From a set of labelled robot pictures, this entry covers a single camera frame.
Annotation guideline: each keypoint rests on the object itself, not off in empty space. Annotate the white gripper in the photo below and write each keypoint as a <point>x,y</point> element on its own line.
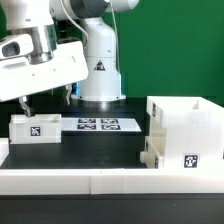
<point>18,78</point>

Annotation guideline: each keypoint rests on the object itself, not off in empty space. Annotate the white drawer box two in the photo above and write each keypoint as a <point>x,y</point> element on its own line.
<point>38,129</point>

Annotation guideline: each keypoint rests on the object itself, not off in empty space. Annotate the white drawer box one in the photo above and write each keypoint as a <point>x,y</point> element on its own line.
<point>153,154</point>

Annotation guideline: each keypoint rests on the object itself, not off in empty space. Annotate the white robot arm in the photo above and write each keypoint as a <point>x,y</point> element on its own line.
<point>54,43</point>

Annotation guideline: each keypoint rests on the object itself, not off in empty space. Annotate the white marker sheet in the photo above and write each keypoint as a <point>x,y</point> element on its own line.
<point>100,125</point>

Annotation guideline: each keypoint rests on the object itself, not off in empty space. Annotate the white left barrier block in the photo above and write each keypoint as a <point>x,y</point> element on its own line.
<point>4,149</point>

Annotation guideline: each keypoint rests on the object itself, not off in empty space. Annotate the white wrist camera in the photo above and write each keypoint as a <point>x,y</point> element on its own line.
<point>14,46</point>

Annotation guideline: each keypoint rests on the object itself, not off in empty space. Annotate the white front barrier rail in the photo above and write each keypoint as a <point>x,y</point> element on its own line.
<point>108,181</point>

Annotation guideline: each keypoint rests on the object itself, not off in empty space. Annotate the white drawer cabinet frame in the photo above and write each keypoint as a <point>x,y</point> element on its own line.
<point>193,130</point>

